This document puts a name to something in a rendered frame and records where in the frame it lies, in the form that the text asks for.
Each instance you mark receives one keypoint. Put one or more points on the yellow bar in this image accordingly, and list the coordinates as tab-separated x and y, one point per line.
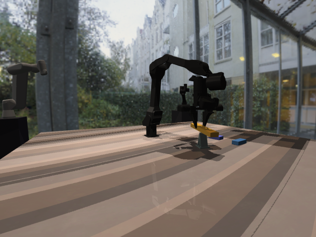
207	131

